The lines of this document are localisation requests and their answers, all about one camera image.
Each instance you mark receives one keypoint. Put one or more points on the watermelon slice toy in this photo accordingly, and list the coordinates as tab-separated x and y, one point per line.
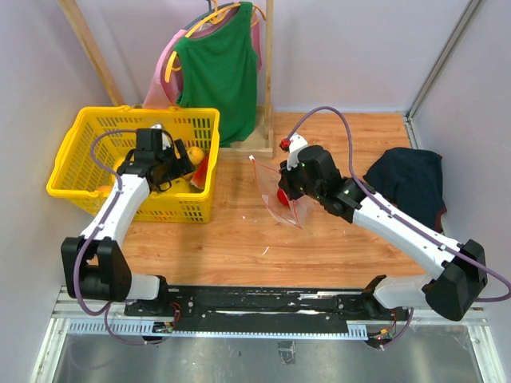
198	180

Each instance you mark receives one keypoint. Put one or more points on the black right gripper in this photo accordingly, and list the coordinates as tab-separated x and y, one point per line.
285	181

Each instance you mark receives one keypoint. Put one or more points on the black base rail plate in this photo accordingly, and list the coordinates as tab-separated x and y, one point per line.
267	310

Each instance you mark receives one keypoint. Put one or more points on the pink shirt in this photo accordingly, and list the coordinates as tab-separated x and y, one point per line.
162	95

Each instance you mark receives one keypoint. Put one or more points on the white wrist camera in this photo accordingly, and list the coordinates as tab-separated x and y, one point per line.
164	138
293	146

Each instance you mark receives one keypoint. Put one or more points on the wooden clothes rack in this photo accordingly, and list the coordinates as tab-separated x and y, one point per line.
260	143

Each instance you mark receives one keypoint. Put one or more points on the yellow plastic basket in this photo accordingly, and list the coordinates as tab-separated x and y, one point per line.
101	135

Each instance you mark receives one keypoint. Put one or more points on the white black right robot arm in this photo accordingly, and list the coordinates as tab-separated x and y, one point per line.
451	283

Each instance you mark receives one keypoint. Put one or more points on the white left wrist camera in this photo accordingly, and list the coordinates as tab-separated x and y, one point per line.
164	138

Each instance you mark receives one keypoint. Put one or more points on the red apple toy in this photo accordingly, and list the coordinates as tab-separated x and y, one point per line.
282	198

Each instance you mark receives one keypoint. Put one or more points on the yellow clothes hanger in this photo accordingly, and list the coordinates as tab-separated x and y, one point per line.
214	18

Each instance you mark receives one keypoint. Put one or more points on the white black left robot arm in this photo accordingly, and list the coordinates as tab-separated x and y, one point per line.
94	265

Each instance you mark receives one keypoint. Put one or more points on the dark navy cloth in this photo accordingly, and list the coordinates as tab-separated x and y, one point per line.
412	180

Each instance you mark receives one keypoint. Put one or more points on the yellow mango toy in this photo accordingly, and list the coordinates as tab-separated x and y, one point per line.
118	163

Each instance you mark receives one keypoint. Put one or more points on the peach toy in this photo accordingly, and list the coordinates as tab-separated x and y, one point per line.
105	189

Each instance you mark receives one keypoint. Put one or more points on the yellow orange round fruit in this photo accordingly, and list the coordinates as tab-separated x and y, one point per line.
196	155

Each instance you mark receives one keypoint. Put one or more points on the aluminium frame post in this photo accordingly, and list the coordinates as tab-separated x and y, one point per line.
467	16

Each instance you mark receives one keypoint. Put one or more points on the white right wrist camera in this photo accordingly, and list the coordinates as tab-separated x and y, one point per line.
293	146

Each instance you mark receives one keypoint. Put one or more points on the yellow lemon toy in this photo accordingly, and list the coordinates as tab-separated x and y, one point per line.
176	186

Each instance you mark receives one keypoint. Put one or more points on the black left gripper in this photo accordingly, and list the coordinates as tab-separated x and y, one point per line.
183	165

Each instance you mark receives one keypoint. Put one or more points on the green tank top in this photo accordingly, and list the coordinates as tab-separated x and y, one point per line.
220	71

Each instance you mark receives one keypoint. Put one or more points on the clear orange zip bag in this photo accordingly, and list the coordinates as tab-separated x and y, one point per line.
267	177

